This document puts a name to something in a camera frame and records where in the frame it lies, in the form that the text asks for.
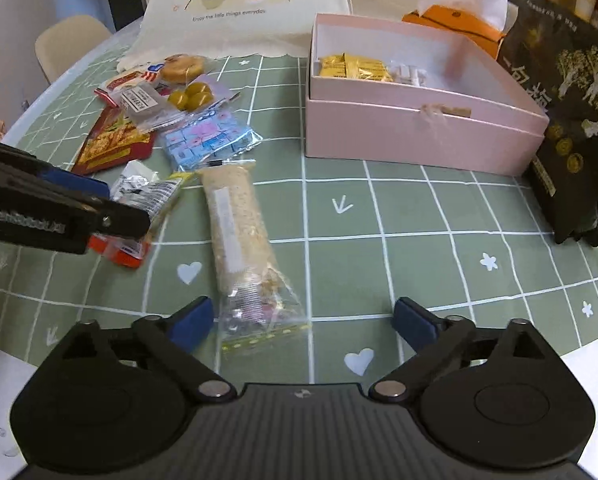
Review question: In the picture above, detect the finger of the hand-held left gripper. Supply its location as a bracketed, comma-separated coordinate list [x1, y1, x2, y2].
[86, 198, 153, 241]
[0, 135, 111, 202]

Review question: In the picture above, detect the white red striped snack packet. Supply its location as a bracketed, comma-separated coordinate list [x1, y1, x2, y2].
[95, 62, 161, 107]

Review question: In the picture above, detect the orange red snack packet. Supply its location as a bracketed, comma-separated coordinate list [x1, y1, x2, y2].
[88, 232, 153, 269]

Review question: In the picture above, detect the yellow-green sweets packet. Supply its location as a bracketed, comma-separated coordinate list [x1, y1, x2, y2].
[166, 74, 241, 114]

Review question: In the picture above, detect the pink cardboard box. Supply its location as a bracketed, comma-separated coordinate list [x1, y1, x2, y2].
[305, 13, 550, 177]

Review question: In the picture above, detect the cream cartoon print food cover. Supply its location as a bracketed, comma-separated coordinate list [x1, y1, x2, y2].
[116, 0, 353, 74]

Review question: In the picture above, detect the pile of yellow candy packets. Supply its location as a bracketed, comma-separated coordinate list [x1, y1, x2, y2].
[319, 52, 396, 84]

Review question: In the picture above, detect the white black snack packet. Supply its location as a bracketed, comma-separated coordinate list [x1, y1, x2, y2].
[110, 160, 161, 212]

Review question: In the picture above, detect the green checked tablecloth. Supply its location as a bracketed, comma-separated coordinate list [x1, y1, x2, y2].
[0, 15, 598, 396]

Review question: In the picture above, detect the grey label snack packet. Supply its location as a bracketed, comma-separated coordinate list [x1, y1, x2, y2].
[114, 84, 186, 134]

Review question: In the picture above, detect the clear donut packet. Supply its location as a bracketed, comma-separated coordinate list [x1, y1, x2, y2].
[158, 53, 213, 85]

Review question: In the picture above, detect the pile of white candy packets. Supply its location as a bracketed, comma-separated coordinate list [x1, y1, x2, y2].
[389, 61, 428, 89]

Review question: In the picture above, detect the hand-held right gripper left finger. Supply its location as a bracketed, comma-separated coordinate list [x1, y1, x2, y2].
[46, 296, 235, 403]

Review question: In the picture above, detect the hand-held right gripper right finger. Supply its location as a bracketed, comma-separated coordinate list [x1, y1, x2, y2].
[368, 296, 560, 403]

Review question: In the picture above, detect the red triangular snack packet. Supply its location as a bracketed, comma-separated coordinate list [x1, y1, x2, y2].
[72, 105, 156, 176]

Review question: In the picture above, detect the long rice bar packet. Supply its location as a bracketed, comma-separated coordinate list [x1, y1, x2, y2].
[196, 159, 281, 297]

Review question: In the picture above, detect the blue pink candy packet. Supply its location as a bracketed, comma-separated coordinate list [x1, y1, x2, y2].
[159, 102, 263, 171]

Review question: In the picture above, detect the clear small candy bag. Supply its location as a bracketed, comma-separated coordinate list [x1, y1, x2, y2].
[216, 269, 313, 359]

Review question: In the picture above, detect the black printed snack bag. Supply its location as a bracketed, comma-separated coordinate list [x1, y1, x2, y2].
[499, 0, 598, 247]

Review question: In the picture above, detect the yellow edged snack packet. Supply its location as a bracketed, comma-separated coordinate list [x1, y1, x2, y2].
[143, 171, 196, 249]

